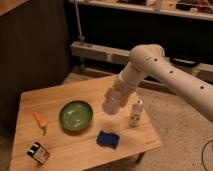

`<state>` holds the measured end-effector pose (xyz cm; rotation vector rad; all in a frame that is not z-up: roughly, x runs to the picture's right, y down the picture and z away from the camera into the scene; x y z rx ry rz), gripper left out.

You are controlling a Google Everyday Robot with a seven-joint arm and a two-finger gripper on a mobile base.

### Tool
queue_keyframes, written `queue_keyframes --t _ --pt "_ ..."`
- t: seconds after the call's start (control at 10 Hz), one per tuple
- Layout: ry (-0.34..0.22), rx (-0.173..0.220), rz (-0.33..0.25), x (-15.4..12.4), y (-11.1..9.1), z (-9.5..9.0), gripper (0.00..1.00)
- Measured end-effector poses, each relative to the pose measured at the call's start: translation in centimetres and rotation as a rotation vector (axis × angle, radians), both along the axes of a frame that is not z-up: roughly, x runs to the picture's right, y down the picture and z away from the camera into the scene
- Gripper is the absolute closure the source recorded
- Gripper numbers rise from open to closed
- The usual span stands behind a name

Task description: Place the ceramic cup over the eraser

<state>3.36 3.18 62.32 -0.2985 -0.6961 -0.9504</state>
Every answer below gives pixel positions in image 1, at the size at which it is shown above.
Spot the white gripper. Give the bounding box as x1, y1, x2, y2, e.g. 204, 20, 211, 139
104, 75, 136, 107

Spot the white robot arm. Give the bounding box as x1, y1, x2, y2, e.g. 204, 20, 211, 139
102, 44, 213, 123

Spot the white small bottle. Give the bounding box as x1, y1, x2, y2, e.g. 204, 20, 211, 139
128, 99, 144, 127

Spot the green round plate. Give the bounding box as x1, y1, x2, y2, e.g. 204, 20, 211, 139
59, 100, 93, 131

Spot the blue sponge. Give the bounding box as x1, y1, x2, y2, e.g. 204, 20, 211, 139
96, 131, 120, 149

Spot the wooden low table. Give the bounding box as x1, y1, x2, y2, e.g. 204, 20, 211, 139
10, 76, 161, 171

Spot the metal vertical pole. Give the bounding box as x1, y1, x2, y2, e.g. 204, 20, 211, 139
74, 0, 85, 45

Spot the orange toy carrot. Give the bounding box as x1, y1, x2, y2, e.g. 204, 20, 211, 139
33, 112, 47, 134

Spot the grey metal shelf beam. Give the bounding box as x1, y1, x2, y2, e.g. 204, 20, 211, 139
70, 41, 213, 82

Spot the black handle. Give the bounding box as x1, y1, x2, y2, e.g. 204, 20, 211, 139
169, 57, 200, 68

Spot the black cable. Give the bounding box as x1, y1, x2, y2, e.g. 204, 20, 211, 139
200, 139, 213, 171

